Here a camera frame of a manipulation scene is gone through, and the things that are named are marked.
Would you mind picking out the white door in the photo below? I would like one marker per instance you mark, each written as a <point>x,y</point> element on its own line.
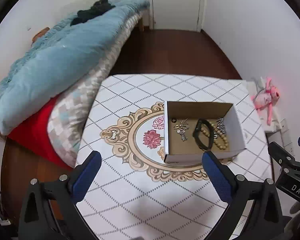
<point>176,2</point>

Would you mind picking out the black cloth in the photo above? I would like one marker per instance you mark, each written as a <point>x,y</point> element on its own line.
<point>92,11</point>

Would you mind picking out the brown wooden object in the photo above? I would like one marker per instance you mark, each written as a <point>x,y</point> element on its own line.
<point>40,33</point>

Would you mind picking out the white cardboard box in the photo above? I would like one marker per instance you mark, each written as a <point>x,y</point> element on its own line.
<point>237,130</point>

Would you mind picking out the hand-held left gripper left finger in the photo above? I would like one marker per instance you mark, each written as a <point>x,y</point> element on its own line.
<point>88,172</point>

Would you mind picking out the red blanket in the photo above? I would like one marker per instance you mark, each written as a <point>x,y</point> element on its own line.
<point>32,132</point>

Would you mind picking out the light blue quilt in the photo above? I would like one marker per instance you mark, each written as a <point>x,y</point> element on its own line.
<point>60,65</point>

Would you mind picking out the white power strip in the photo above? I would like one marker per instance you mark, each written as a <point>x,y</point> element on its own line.
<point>3,219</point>

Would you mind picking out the white side table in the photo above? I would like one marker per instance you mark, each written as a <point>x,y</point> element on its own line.
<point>271,126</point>

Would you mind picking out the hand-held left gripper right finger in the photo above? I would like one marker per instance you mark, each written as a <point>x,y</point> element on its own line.
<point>215,172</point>

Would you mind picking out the patterned white tablecloth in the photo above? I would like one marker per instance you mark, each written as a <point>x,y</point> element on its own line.
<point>130,200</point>

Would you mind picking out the wooden bed frame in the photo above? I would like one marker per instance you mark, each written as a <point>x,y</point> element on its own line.
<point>143,25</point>

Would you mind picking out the pink plush toy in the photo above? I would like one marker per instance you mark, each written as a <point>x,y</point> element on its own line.
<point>263,100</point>

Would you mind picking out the black fitness band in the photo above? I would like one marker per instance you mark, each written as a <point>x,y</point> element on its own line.
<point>211,132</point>

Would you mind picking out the small silver pendant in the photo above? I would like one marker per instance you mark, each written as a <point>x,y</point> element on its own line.
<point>176,127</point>

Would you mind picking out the checkered bed sheet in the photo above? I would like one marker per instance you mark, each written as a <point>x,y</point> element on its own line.
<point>70,120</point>

